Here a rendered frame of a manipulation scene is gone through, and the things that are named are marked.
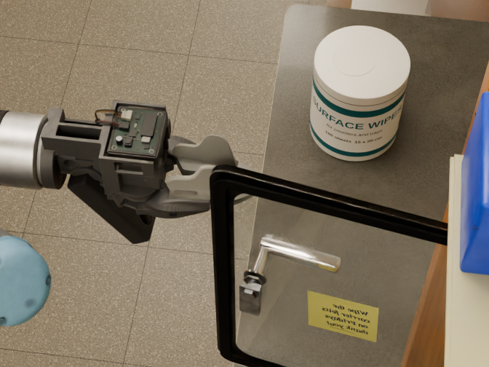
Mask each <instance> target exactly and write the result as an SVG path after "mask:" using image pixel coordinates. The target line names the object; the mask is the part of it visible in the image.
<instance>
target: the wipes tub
mask: <svg viewBox="0 0 489 367"><path fill-rule="evenodd" d="M409 73H410V57H409V54H408V51H407V50H406V49H405V47H404V45H403V44H402V43H401V42H400V41H399V40H398V39H397V38H396V37H394V36H392V35H391V34H390V33H388V32H386V31H383V30H381V29H379V28H374V27H370V26H363V25H355V26H349V27H345V28H341V29H338V30H337V31H334V32H332V33H330V34H329V35H327V36H326V37H325V38H324V39H323V40H322V41H321V42H320V44H319V46H318V47H317V50H316V52H315V56H314V69H313V79H312V89H311V109H310V131H311V135H312V137H313V139H314V141H315V142H316V143H317V145H318V146H319V147H320V148H321V149H322V150H323V151H325V152H326V153H328V154H329V155H331V156H333V157H336V158H339V159H343V160H347V161H355V162H356V161H365V160H369V159H373V158H375V157H378V156H380V155H381V154H383V153H384V152H385V151H386V150H388V149H389V147H390V146H391V145H392V144H393V142H394V139H395V138H396V134H397V131H398V127H399V120H400V117H401V113H402V106H403V102H404V99H405V92H406V88H407V84H408V77H409Z"/></svg>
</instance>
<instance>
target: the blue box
mask: <svg viewBox="0 0 489 367"><path fill-rule="evenodd" d="M459 266H460V270H461V271H462V272H467V273H474V274H481V275H489V92H484V93H483V94H482V95H481V98H480V102H479V106H478V108H477V113H475V118H474V123H473V125H472V130H471V132H470V136H469V140H468V143H467V145H466V150H465V153H464V157H463V160H462V163H461V225H460V261H459Z"/></svg>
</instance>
